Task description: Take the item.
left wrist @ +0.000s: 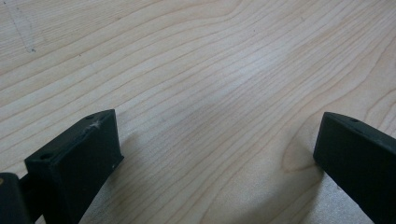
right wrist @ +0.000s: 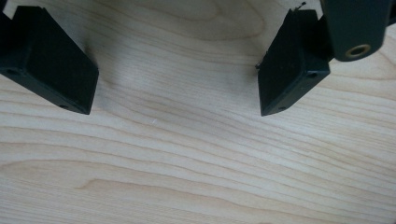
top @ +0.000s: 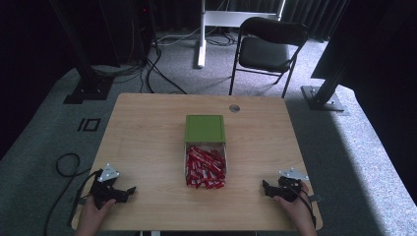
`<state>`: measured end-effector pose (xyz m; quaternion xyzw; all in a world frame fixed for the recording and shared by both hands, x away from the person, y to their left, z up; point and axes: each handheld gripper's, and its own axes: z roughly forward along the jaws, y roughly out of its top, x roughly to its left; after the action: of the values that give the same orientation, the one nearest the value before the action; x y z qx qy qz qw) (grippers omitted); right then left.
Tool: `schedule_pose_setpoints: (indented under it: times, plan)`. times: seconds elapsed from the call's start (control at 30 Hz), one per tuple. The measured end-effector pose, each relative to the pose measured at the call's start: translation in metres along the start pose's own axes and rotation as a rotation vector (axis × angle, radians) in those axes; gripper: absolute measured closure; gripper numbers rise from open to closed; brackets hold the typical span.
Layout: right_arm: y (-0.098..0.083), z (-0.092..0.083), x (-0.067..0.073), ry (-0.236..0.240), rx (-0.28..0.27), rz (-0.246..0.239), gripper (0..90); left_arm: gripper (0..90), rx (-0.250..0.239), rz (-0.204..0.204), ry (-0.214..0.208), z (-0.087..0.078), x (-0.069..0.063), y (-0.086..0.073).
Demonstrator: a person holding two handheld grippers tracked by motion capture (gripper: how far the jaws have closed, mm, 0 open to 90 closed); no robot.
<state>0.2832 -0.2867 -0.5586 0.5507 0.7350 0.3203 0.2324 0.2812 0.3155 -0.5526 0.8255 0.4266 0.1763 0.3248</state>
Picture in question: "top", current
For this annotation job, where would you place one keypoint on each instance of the person's left hand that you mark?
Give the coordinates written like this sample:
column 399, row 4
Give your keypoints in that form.
column 98, row 207

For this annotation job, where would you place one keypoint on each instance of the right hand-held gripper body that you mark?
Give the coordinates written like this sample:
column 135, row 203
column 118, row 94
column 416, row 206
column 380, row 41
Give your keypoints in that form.
column 289, row 187

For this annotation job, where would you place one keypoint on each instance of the round grey table grommet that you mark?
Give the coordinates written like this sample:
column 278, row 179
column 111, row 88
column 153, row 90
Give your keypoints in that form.
column 234, row 108

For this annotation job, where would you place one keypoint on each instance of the person's right hand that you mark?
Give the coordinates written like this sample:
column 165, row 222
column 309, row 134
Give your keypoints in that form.
column 296, row 205

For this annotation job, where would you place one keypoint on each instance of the pile of red snack packets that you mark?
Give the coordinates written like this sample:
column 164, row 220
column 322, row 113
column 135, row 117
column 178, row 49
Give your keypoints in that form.
column 205, row 167

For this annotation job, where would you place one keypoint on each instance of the black metal stand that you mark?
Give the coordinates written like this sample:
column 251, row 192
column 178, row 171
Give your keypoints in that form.
column 324, row 95
column 87, row 82

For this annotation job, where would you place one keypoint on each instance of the small grey tab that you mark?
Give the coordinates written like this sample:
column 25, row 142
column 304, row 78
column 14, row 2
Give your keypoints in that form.
column 315, row 197

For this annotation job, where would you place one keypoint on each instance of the white desk frame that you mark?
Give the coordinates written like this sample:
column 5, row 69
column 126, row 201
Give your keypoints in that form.
column 209, row 19

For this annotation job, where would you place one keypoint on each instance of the green drawer box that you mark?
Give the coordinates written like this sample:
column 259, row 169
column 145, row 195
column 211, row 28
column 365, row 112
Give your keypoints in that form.
column 205, row 128

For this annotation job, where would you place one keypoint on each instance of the black folding chair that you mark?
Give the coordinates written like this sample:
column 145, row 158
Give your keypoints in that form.
column 267, row 52

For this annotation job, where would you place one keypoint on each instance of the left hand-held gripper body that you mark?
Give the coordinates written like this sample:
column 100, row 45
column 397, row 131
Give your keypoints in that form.
column 104, row 190

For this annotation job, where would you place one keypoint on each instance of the clear box of red packets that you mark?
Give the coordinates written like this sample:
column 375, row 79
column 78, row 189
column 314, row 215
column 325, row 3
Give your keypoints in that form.
column 185, row 157

